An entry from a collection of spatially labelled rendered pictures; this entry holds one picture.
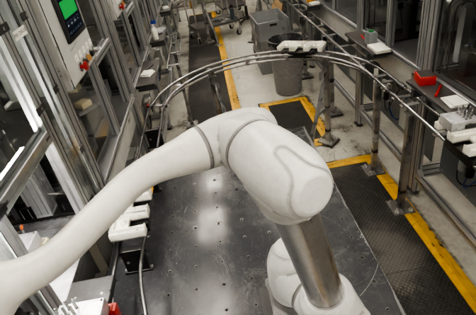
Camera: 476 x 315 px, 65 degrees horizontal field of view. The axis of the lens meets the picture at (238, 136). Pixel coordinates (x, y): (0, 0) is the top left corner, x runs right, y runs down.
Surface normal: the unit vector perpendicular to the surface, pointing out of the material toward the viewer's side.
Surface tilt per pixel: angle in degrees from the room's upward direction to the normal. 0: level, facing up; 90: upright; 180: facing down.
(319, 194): 84
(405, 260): 0
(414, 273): 0
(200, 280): 0
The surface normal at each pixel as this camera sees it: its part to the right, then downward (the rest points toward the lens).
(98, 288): -0.14, -0.84
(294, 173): -0.21, -0.41
